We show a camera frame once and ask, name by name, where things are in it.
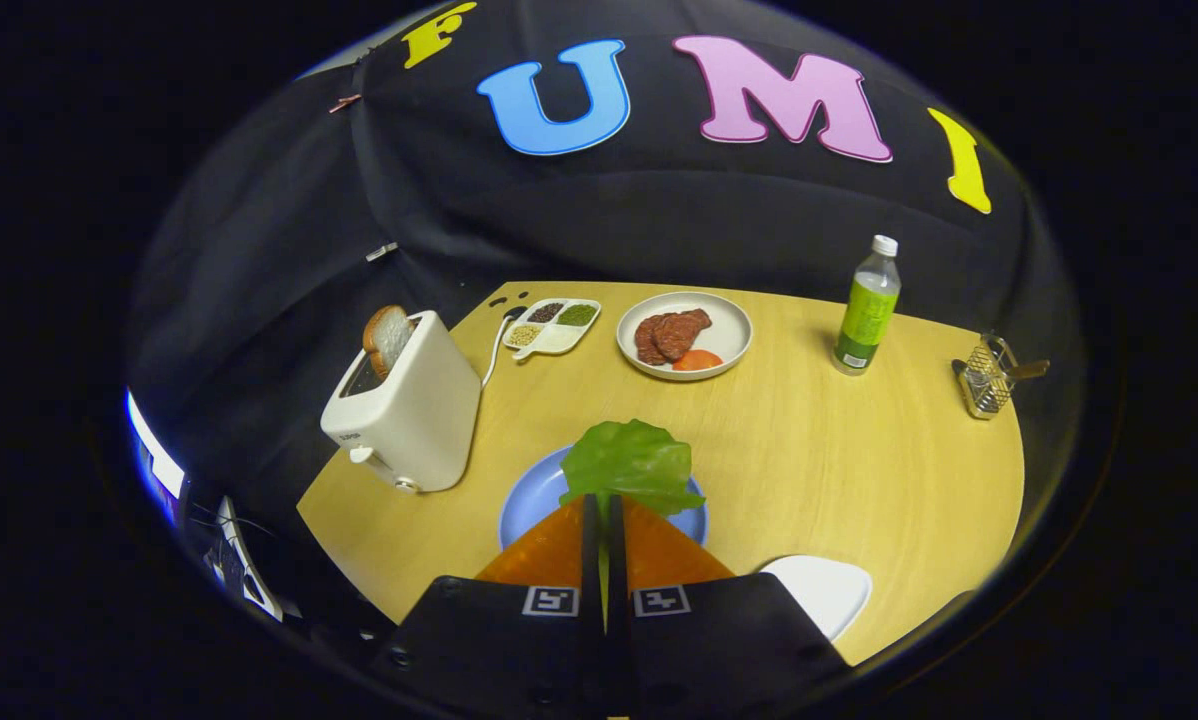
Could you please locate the pile of dark red beans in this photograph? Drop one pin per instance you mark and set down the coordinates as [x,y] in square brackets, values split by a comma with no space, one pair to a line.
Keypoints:
[545,312]

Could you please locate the white metal stand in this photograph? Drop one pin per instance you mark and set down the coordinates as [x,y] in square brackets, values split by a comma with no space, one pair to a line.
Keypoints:
[231,560]

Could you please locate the silver cloth clip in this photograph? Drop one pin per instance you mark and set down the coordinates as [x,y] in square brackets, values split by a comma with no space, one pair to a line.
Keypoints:
[381,251]

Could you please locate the blue round plate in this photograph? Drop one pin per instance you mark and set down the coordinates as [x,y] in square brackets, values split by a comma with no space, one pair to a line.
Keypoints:
[534,505]

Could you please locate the green label clear bottle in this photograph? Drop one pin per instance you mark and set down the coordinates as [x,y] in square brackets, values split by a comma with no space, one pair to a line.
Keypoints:
[867,320]

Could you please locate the toasted bread slice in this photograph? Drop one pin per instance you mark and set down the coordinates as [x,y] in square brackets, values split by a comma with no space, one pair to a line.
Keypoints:
[389,335]

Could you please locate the black backdrop cloth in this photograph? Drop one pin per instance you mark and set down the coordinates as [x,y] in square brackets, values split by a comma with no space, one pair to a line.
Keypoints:
[659,220]

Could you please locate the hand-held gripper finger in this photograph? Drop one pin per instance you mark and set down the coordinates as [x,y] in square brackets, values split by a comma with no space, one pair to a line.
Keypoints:
[591,650]
[616,650]

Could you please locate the white toaster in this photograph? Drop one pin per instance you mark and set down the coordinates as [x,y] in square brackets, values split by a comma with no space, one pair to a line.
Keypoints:
[419,410]

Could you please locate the white round plate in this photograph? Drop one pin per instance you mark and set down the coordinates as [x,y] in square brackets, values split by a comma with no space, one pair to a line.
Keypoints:
[724,335]

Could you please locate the green lettuce leaf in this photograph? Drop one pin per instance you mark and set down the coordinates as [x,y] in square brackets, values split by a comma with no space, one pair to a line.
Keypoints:
[629,465]

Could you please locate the pink cloth clip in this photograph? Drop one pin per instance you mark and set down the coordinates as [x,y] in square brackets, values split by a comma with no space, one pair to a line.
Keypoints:
[344,102]

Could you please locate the brown meat slice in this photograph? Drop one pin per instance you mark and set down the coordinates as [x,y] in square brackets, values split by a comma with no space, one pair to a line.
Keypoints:
[647,345]
[679,333]

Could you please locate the white oval plate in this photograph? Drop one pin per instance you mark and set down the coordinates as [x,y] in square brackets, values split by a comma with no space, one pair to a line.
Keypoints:
[824,590]

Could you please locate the pile of yellow beans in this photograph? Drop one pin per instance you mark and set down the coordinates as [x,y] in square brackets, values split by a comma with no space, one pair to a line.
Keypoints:
[525,335]

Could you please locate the pile of green beans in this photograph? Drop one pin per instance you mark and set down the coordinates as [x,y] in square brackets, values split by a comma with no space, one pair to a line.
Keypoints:
[577,315]

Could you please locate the white divided dish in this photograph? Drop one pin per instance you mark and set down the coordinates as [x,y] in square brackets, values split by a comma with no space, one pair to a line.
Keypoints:
[559,341]

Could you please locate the orange tomato slice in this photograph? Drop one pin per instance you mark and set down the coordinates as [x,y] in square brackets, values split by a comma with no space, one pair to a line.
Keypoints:
[697,361]

